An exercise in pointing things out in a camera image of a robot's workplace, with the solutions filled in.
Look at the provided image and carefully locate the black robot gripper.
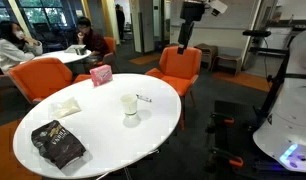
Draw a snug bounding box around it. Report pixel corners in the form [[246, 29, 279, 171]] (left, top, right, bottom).
[[180, 1, 205, 21]]

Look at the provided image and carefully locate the black and white marker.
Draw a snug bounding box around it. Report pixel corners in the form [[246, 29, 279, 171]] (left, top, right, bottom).
[[136, 94, 152, 102]]

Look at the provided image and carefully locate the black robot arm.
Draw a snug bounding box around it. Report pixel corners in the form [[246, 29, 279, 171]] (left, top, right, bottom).
[[177, 1, 205, 54]]

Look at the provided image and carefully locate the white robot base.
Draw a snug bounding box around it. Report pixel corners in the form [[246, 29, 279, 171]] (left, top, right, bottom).
[[253, 30, 306, 173]]

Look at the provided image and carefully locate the white paper mug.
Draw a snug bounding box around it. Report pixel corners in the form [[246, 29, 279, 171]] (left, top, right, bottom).
[[120, 94, 137, 117]]

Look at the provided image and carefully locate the wooden stool left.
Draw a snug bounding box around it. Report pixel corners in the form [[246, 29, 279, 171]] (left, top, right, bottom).
[[196, 43, 218, 70]]

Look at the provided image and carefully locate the wooden stool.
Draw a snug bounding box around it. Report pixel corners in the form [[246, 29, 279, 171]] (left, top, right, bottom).
[[196, 43, 218, 70], [211, 54, 242, 76]]

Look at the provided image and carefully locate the orange armchair right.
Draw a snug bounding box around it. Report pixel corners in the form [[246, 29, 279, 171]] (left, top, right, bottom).
[[146, 46, 202, 130]]

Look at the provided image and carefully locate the orange armchair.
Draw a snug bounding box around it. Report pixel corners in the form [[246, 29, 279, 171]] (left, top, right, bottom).
[[146, 46, 202, 130], [7, 57, 91, 105]]

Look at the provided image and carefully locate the wooden stool right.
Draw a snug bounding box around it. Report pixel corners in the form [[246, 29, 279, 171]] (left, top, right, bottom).
[[211, 54, 242, 76]]

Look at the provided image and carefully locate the standing person far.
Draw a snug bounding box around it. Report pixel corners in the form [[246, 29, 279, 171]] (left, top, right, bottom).
[[115, 4, 125, 41]]

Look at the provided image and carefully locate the orange chair far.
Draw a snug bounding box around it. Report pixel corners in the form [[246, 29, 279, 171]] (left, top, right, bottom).
[[95, 36, 118, 67]]

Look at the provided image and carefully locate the person in dark red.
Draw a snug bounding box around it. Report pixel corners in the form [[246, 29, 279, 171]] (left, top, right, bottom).
[[77, 16, 109, 61]]

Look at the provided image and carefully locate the black orange clamp upper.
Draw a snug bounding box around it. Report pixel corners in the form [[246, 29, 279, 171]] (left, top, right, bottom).
[[206, 112, 234, 133]]

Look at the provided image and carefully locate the black orange clamp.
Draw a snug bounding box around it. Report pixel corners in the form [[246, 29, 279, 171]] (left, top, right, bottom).
[[206, 112, 234, 133], [205, 147, 244, 173]]

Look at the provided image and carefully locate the pink tissue box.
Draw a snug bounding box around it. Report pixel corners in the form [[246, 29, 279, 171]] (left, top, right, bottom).
[[90, 65, 113, 86]]

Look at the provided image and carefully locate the small round white table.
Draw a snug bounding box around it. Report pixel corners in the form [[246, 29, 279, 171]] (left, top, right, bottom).
[[35, 50, 91, 64]]

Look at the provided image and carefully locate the black orange clamp lower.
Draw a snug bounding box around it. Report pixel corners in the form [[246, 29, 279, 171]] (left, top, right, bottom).
[[205, 147, 244, 173]]

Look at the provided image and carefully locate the clear plastic bag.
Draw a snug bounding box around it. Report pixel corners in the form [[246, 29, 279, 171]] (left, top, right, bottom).
[[50, 97, 81, 119]]

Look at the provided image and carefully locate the orange armchair left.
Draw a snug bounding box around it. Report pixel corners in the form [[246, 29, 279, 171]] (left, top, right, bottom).
[[7, 57, 91, 105]]

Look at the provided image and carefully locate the person in white sweater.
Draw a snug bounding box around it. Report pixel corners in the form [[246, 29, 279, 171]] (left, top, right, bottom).
[[0, 20, 43, 74]]

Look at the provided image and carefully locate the black coffee bag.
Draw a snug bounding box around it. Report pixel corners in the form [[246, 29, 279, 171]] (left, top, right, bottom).
[[31, 120, 86, 169]]

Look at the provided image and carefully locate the black camera stand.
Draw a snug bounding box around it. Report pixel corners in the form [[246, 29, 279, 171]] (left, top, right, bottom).
[[249, 30, 306, 124]]

